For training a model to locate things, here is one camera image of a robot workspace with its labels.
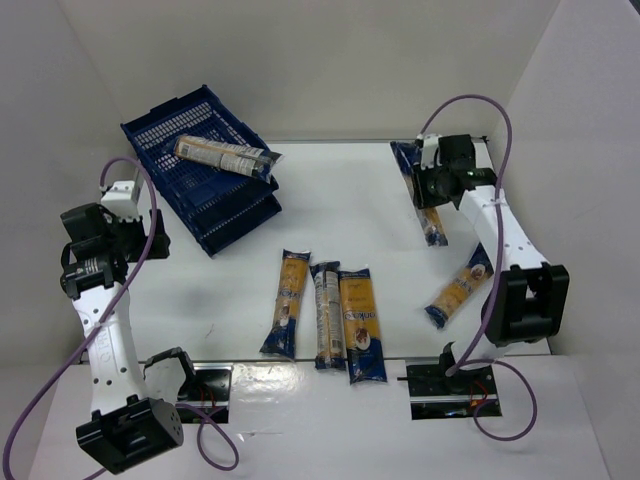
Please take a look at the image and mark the left spaghetti bag on table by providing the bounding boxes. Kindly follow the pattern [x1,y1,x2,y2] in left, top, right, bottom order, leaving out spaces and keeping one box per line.
[260,249,311,360]

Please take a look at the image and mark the wide yellow spaghetti bag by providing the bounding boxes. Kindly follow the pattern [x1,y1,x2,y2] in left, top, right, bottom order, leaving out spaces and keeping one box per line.
[339,268,387,385]

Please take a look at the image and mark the blue stacked plastic trays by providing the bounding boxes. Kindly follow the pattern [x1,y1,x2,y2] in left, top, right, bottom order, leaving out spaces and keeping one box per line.
[121,85,282,256]

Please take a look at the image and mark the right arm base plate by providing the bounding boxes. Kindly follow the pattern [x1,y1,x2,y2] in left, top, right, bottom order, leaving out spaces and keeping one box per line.
[398,358,502,420]

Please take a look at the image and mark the pasta bag in tray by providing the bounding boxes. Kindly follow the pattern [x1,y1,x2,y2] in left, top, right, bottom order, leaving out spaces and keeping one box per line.
[170,135,283,183]

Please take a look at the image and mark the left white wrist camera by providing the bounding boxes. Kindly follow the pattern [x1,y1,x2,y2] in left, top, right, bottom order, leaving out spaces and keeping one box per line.
[100,180,140,222]

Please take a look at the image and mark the grasped blue yellow spaghetti bag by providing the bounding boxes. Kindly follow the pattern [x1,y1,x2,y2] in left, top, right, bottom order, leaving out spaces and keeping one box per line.
[390,141,448,246]

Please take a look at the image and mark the far right spaghetti bag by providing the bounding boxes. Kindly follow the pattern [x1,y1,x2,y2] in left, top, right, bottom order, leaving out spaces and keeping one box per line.
[424,243,494,329]

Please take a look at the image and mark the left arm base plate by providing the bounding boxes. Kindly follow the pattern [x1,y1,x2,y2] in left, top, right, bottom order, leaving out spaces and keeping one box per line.
[177,362,233,424]

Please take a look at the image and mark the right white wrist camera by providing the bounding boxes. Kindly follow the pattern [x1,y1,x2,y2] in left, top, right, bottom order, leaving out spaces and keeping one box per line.
[416,134,440,170]

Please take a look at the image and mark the middle dark spaghetti bag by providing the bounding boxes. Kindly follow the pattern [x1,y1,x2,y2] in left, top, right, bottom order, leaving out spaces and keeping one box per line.
[309,261,346,371]

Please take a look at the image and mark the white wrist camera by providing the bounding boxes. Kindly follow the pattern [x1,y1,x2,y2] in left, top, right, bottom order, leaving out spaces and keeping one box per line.
[416,134,440,170]
[100,180,140,222]

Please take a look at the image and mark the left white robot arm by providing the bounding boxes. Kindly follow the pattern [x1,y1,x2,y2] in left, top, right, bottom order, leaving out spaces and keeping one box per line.
[60,203,195,475]

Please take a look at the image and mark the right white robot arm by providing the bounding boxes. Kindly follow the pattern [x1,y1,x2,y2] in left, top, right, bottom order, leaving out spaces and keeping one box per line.
[411,135,570,390]

